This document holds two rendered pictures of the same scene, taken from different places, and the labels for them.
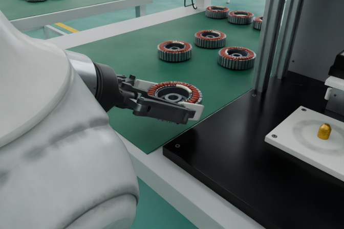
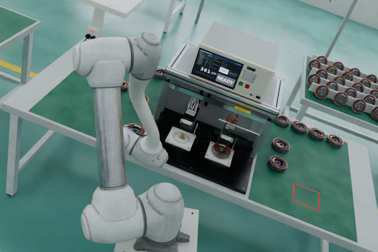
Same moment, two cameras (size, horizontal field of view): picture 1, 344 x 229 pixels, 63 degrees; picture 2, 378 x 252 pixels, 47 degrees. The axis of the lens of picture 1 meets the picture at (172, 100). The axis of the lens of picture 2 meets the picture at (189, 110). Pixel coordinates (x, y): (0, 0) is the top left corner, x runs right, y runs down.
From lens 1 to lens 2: 193 cm
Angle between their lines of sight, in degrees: 35
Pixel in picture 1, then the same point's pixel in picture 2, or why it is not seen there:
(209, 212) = not seen: hidden behind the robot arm
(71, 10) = not seen: outside the picture
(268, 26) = (161, 98)
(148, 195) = (70, 181)
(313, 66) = (174, 106)
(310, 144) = (178, 141)
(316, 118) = (178, 131)
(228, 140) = not seen: hidden behind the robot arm
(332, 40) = (180, 98)
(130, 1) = (27, 31)
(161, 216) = (85, 192)
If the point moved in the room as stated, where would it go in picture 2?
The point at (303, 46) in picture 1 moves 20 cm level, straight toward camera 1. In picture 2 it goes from (170, 98) to (171, 117)
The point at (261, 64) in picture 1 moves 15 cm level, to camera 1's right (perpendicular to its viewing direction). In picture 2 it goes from (157, 110) to (179, 108)
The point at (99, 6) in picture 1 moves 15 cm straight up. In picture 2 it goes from (9, 41) to (10, 21)
